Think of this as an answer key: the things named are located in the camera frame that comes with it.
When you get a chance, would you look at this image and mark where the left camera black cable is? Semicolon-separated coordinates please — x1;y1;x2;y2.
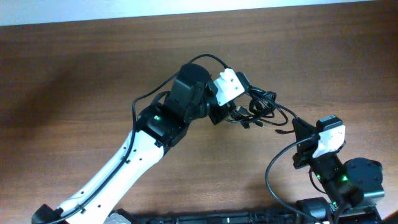
52;54;231;224

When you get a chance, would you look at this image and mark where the black usb cable long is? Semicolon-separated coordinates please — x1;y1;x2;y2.
246;87;298;118

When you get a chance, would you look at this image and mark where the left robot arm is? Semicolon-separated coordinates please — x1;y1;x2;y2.
32;63;251;223

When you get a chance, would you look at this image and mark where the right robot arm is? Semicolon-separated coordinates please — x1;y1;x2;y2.
292;115;385;223

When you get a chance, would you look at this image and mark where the black usb cable short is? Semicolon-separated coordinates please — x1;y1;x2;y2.
226;106;289;129

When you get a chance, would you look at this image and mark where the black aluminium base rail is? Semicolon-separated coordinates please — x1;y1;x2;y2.
104;203;383;224

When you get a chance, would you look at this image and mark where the right camera black cable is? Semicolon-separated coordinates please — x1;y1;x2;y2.
264;134;321;224

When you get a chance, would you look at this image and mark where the camera black cable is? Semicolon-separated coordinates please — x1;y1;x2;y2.
52;54;231;224
264;134;321;224

